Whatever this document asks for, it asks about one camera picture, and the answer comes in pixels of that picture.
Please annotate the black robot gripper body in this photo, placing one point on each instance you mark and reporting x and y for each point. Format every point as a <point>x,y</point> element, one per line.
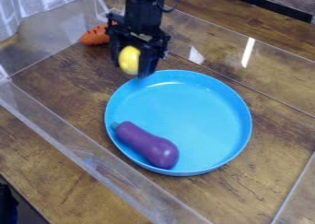
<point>141,21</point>

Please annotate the grey checkered curtain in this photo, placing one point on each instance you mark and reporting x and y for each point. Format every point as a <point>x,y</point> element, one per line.
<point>14,10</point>

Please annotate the clear acrylic enclosure wall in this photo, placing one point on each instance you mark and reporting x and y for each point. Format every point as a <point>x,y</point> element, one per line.
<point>58,156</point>

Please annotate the orange toy carrot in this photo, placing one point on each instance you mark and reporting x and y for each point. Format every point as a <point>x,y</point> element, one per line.
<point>95,36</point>

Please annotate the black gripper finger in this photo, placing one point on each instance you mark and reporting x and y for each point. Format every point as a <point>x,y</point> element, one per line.
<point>119,40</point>
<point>151,53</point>

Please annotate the purple toy eggplant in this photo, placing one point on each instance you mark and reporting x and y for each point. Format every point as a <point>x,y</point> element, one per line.
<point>158,150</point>

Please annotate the dark wooden baseboard strip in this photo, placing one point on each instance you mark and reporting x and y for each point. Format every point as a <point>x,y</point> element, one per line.
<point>284,10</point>

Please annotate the blue round plastic tray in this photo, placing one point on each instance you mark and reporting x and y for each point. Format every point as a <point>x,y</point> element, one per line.
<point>189,108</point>

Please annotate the yellow toy lemon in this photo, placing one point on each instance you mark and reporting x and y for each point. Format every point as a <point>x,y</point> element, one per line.
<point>129,60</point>

